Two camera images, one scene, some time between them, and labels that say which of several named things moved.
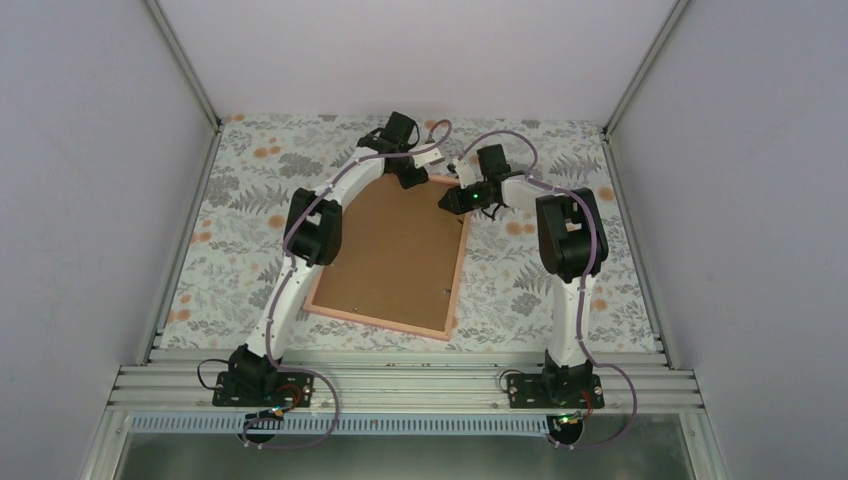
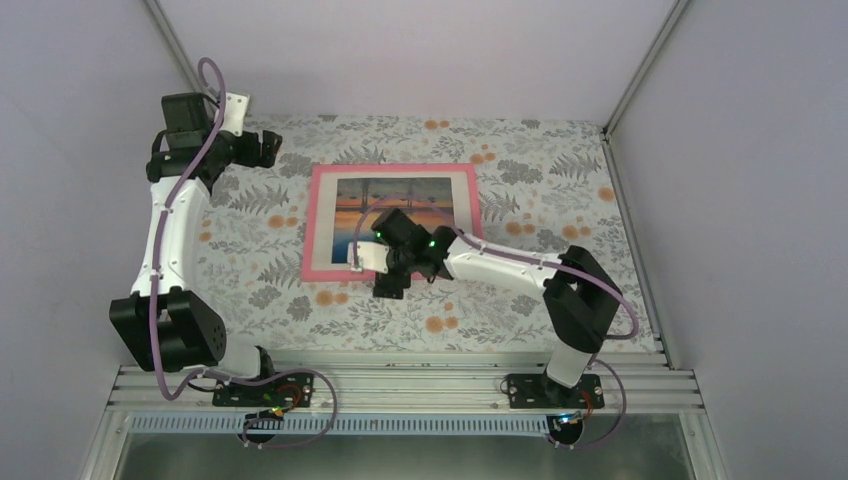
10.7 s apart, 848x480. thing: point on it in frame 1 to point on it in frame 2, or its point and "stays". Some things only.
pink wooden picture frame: x=401 y=327 to x=347 y=275
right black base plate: x=533 y=391 stays
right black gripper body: x=480 y=201 to x=405 y=255
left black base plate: x=263 y=389 stays
